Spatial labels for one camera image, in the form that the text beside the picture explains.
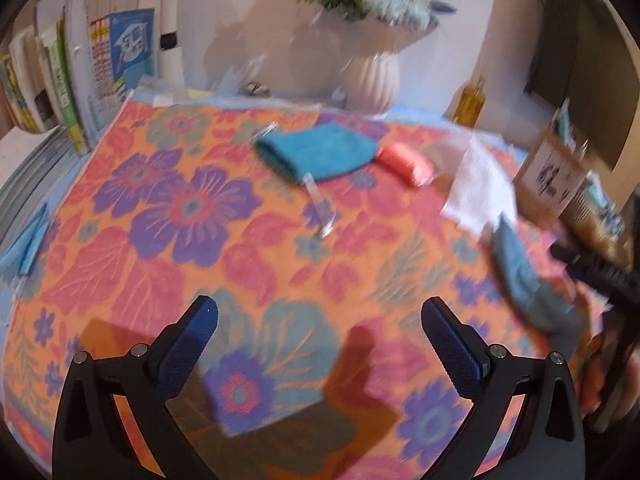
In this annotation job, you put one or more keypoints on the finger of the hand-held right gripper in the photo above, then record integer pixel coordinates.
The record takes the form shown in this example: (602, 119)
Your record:
(595, 270)

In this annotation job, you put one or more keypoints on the clear plastic strip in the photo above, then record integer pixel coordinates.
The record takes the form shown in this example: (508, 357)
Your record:
(322, 210)

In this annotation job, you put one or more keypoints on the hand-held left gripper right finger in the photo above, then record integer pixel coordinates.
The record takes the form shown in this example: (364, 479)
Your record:
(455, 355)

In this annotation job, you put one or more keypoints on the small metallic object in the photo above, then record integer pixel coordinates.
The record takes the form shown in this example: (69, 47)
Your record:
(256, 89)

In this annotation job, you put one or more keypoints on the black clip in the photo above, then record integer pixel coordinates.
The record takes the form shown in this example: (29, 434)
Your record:
(170, 41)

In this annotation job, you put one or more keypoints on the white ribbed vase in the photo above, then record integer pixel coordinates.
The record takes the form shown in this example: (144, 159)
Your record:
(372, 75)

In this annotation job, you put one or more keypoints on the brown cardboard packet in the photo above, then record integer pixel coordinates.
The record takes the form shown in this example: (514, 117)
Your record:
(550, 175)

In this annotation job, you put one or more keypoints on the row of upright books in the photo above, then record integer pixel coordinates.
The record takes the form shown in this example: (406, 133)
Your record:
(90, 70)

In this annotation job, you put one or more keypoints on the light blue folded cloth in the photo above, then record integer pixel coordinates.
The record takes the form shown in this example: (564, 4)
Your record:
(25, 245)

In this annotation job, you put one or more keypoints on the yellow oil bottle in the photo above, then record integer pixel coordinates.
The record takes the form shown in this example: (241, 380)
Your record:
(470, 105)

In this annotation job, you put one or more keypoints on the blue grey cloth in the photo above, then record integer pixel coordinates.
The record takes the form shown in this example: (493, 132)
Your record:
(525, 275)

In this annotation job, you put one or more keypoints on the floral patterned mat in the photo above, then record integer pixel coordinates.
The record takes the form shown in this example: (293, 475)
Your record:
(150, 260)

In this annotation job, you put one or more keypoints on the teal folded towel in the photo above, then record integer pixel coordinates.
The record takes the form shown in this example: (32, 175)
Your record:
(320, 152)

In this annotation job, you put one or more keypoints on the stack of flat grey books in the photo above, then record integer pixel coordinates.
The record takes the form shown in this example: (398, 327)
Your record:
(35, 175)

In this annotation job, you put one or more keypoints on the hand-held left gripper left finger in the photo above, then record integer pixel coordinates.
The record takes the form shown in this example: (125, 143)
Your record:
(190, 350)

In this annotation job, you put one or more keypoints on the black television screen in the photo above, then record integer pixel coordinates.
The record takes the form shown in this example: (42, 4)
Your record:
(590, 60)

